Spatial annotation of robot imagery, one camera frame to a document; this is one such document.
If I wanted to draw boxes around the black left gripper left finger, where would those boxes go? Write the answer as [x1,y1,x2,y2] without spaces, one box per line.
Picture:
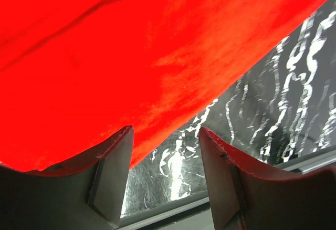
[1,126,134,229]

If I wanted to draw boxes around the red t shirt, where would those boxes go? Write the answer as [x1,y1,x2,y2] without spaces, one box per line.
[1,0,326,172]

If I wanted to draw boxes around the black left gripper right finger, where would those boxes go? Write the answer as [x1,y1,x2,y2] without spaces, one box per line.
[199,128,335,229]

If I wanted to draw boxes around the aluminium front rail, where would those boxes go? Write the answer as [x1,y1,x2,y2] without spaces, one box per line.
[119,156,336,230]

